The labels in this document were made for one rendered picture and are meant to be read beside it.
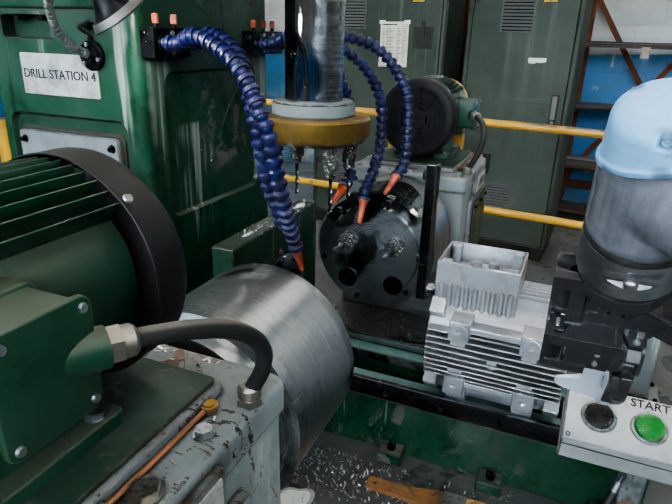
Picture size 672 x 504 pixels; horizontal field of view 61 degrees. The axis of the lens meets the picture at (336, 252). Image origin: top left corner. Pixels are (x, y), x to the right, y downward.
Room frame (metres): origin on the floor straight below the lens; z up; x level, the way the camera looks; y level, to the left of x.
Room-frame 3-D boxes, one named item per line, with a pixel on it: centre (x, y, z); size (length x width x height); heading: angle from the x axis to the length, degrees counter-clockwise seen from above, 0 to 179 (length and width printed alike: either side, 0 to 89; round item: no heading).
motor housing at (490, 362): (0.79, -0.26, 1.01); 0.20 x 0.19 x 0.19; 67
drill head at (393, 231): (1.21, -0.12, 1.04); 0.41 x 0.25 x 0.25; 158
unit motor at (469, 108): (1.47, -0.27, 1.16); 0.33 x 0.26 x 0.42; 158
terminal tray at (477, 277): (0.80, -0.22, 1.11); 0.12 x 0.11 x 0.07; 67
